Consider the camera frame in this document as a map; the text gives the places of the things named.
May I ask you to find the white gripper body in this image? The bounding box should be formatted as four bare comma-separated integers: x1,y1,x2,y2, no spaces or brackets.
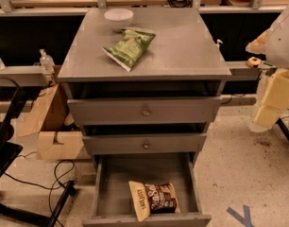
263,69,289,112

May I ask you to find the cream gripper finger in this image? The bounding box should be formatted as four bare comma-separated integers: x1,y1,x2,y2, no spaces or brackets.
248,106,283,132

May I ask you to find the brown chip bag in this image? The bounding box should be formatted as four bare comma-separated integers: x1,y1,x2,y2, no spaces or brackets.
128,181,180,222

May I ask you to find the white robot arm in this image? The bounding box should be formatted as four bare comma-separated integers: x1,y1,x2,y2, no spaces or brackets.
246,5,289,132

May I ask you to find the grey top drawer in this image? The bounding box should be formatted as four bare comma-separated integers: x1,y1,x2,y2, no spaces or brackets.
67,96,221,126

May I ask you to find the grey wooden drawer cabinet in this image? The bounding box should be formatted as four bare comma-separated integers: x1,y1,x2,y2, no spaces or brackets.
57,7,232,168

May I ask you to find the grey open bottom drawer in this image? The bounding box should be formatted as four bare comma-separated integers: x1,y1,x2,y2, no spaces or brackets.
81,152,213,227

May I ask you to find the green chip bag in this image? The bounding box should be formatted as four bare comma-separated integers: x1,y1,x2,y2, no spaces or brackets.
102,27,156,72

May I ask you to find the green small object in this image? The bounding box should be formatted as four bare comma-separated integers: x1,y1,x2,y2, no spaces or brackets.
263,61,274,66

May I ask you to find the black stand leg right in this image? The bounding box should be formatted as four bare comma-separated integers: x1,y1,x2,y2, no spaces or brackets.
277,118,289,141

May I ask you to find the small white pump bottle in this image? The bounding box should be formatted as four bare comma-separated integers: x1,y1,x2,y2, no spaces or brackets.
215,39,223,49

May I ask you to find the white bowl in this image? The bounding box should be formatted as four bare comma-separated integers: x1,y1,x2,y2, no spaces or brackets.
104,9,133,32

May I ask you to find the cardboard box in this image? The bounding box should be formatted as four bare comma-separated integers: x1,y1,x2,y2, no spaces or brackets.
17,84,87,160

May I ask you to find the clear sanitizer bottle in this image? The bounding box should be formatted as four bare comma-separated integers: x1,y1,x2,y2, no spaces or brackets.
40,49,55,73

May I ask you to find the black stand frame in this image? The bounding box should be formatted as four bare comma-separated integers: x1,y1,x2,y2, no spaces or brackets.
0,78,76,227

